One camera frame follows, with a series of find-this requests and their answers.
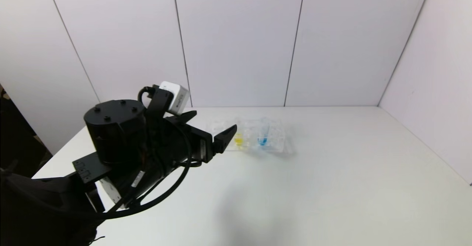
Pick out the test tube with yellow pigment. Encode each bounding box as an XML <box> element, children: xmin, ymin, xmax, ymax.
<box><xmin>233</xmin><ymin>118</ymin><xmax>244</xmax><ymax>149</ymax></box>

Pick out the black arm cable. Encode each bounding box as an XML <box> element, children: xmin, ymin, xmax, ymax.
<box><xmin>88</xmin><ymin>86</ymin><xmax>193</xmax><ymax>221</ymax></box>

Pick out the test tube with blue pigment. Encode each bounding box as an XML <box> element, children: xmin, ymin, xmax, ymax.
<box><xmin>257</xmin><ymin>118</ymin><xmax>270</xmax><ymax>146</ymax></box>

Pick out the clear acrylic test tube rack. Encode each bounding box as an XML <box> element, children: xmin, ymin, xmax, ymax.
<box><xmin>206</xmin><ymin>118</ymin><xmax>287</xmax><ymax>154</ymax></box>

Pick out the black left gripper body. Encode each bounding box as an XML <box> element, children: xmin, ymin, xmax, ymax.
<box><xmin>148</xmin><ymin>115</ymin><xmax>214</xmax><ymax>176</ymax></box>

